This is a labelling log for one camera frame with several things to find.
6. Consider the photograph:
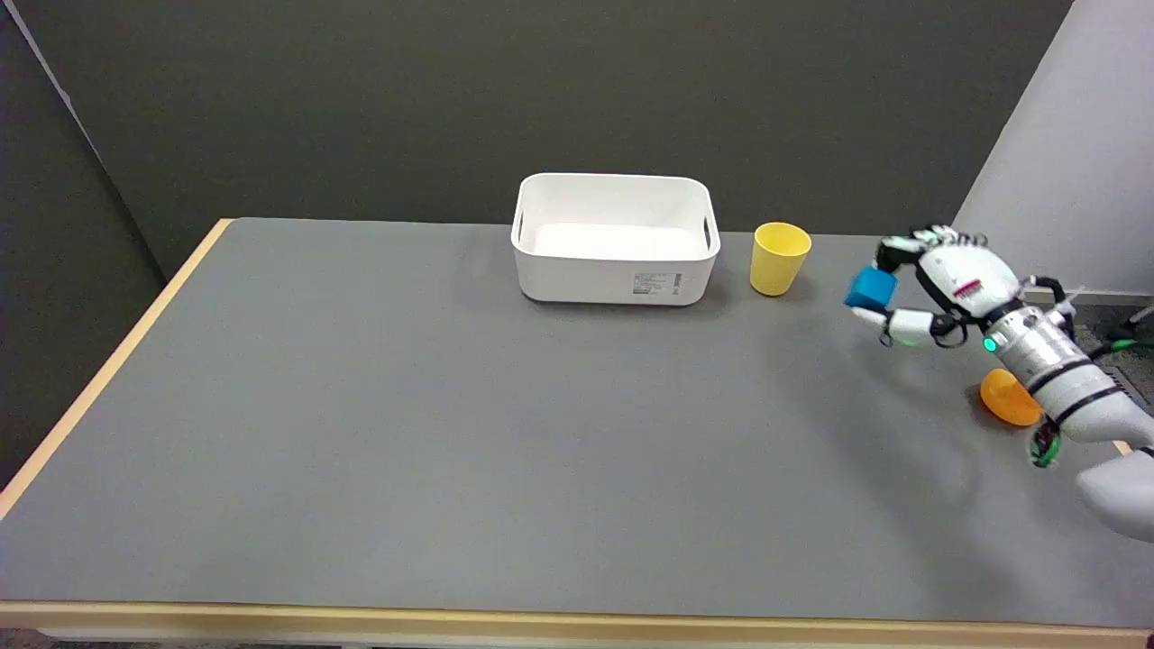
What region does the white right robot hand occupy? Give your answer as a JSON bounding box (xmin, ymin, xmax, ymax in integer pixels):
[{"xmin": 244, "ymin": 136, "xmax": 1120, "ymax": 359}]
[{"xmin": 852, "ymin": 225, "xmax": 1025, "ymax": 348}]

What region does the blue cube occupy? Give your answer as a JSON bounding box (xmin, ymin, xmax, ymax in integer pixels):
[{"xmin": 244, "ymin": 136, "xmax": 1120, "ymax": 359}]
[{"xmin": 845, "ymin": 266, "xmax": 899, "ymax": 313}]

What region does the white plastic storage box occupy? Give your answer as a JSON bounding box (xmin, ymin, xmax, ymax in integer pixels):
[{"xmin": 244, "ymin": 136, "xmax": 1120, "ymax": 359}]
[{"xmin": 510, "ymin": 173, "xmax": 721, "ymax": 306}]

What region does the orange plastic cup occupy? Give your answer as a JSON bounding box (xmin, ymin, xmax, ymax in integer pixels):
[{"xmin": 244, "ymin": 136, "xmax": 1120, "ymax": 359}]
[{"xmin": 980, "ymin": 368, "xmax": 1043, "ymax": 427}]

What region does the yellow plastic cup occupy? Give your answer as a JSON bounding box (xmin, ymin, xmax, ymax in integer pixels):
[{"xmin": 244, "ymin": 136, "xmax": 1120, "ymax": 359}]
[{"xmin": 750, "ymin": 222, "xmax": 812, "ymax": 297}]

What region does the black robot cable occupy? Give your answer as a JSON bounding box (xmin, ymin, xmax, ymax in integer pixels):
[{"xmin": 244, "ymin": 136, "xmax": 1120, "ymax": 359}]
[{"xmin": 1021, "ymin": 275, "xmax": 1067, "ymax": 312}]

